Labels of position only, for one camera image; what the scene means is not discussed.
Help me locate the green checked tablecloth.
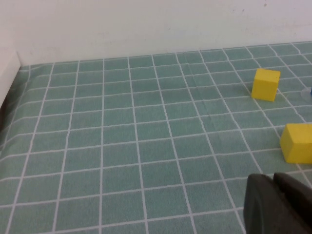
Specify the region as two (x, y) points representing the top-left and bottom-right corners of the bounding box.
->
(0, 41), (312, 234)

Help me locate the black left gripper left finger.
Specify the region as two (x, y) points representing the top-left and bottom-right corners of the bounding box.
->
(243, 173), (301, 234)

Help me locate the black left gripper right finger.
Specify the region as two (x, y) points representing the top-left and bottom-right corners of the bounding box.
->
(273, 172), (312, 234)

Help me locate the yellow cube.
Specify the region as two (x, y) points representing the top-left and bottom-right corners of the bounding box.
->
(279, 123), (312, 164)
(251, 68), (281, 102)

